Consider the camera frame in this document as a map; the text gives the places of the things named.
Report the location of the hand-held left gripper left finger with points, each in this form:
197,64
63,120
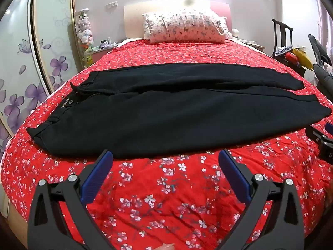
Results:
97,177

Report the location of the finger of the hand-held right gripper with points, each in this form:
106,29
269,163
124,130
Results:
317,134

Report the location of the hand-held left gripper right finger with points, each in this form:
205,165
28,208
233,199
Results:
234,174

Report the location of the black pants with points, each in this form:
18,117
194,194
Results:
169,109

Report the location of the person's left hand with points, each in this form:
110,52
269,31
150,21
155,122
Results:
166,246

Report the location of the grey garment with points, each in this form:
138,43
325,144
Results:
324,75

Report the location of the red floral bedspread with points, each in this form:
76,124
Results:
169,200

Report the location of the dark side table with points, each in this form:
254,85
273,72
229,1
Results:
291,66

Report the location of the wooden nightstand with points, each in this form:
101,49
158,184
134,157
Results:
256,47

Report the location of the black chair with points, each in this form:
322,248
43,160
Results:
275,36

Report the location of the green toy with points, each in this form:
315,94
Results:
88,58

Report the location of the pink nightstand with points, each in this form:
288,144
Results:
100,56

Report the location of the white round lamp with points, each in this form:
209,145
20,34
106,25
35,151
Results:
235,32

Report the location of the small bedside items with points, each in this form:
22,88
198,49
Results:
105,43

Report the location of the floral sliding wardrobe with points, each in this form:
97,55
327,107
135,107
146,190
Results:
23,57

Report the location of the stack of plush toys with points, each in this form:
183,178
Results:
84,28

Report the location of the white printed pillow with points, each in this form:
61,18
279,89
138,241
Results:
182,26

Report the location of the beige and pink headboard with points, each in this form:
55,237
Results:
132,23

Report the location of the wooden bed frame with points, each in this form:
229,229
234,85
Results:
17,213

